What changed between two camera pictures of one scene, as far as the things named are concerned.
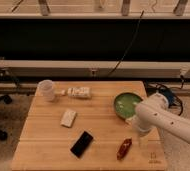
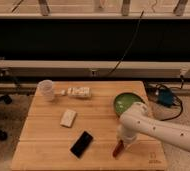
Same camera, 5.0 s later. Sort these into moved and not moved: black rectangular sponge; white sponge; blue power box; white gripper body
Moved: white gripper body
Not moved: black rectangular sponge; white sponge; blue power box
